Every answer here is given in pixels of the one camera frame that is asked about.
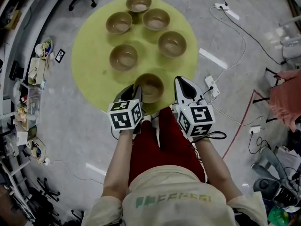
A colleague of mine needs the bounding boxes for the person's right forearm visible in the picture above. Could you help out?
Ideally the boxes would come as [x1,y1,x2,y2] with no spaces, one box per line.
[194,135,244,203]

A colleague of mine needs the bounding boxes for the person's left forearm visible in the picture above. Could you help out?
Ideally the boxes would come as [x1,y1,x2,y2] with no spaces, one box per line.
[103,128,139,201]

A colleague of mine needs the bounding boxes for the black white printed card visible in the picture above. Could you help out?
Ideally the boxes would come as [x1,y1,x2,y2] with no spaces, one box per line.
[55,48,66,63]

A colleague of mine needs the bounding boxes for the cluster of tan bowls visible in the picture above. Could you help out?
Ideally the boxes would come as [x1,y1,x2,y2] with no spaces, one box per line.
[105,0,188,72]

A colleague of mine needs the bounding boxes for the white perforated box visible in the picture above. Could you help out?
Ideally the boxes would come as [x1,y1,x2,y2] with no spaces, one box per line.
[16,130,29,145]

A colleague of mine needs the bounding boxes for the pink cloth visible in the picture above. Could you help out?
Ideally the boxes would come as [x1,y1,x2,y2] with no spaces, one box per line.
[269,68,301,133]

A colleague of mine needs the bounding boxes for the green plastic bag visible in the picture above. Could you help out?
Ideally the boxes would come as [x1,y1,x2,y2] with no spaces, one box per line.
[268,206,291,226]

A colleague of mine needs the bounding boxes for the white cable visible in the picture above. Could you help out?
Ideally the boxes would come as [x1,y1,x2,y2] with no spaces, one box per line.
[209,6,247,81]
[211,95,268,127]
[50,159,104,185]

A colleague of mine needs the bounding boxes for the tan plastic bowl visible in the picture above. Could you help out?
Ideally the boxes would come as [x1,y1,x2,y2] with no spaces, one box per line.
[134,73,165,104]

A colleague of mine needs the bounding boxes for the long black cable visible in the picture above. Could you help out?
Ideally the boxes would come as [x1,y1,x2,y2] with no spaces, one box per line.
[225,9,287,65]

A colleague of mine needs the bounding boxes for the clear plastic bin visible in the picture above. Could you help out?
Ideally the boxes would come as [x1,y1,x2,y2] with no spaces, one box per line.
[14,83,43,131]

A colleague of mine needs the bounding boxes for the black wheeled chair base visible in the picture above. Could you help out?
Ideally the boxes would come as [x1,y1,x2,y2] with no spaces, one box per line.
[36,177,61,202]

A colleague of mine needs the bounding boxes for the red floor tape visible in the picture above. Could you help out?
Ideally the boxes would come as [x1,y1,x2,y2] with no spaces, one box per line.
[222,89,261,160]

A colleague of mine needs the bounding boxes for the person's beige shirt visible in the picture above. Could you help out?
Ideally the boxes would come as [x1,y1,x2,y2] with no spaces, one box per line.
[81,165,269,226]

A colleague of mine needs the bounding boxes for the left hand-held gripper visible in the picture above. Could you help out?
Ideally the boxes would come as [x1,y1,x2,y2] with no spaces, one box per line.
[107,84,145,135]

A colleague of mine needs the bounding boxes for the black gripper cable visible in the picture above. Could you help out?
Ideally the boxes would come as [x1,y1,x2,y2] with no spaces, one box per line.
[189,130,228,148]

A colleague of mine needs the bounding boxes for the beige cardboard box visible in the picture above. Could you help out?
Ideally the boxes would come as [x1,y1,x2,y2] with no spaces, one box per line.
[27,57,48,86]

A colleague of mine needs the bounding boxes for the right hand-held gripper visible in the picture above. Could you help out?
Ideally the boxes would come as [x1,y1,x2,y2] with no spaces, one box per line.
[174,76,216,139]

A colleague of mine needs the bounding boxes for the person's red trousers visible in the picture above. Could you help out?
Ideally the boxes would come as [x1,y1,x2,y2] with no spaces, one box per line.
[128,107,207,186]

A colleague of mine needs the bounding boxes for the olive box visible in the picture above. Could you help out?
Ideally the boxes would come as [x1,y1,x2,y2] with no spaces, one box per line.
[27,126,38,141]

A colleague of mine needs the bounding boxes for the white metal shelving unit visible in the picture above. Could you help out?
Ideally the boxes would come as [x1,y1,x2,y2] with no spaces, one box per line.
[0,0,63,221]

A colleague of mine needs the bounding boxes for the black chair frame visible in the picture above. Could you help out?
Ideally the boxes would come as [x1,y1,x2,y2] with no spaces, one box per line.
[253,67,284,123]

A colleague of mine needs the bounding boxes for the grey cylindrical device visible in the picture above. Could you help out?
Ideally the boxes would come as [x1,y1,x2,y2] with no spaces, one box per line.
[251,147,284,174]

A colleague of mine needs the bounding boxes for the round table, yellow-green cloth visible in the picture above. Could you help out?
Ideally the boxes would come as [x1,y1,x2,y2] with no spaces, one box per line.
[71,0,198,116]

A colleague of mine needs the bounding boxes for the white bowl with clutter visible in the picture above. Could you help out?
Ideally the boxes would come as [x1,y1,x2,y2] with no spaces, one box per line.
[34,37,54,58]

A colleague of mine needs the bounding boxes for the small black box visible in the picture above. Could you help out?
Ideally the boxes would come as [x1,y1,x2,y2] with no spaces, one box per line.
[8,60,25,81]

